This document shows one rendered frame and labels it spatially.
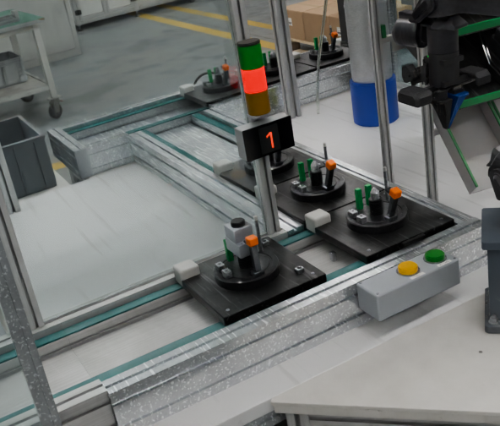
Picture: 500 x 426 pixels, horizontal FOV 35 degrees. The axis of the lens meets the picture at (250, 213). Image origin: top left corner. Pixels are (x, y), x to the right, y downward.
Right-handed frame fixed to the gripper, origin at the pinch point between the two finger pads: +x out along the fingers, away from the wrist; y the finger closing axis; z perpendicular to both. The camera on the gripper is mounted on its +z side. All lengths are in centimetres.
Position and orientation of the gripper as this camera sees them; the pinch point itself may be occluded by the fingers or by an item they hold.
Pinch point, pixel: (445, 111)
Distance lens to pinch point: 159.1
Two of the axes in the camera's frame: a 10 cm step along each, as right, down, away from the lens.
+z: -4.8, -3.2, 8.2
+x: 1.5, 8.9, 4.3
